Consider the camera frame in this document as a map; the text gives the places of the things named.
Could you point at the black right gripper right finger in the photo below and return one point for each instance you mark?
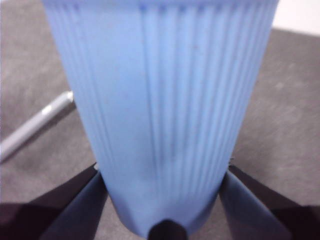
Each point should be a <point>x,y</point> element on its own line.
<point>260,215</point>

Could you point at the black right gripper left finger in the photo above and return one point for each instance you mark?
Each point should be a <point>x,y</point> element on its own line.
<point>62,215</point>

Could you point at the blue ribbed plastic cup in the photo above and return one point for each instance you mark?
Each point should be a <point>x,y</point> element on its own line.
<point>162,112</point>

